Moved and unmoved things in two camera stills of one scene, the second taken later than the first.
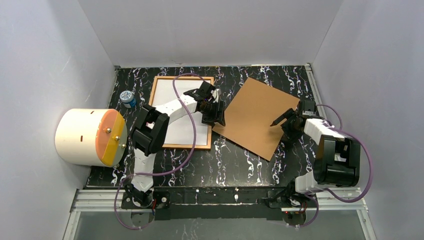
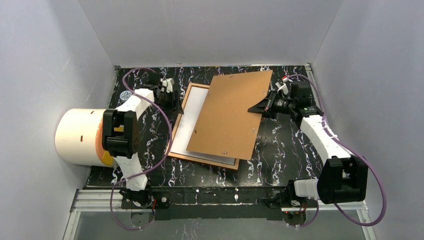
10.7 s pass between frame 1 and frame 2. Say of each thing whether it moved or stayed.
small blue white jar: stayed
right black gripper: moved
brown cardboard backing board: moved
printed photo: moved
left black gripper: moved
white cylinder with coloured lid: stayed
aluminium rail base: stayed
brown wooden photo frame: moved
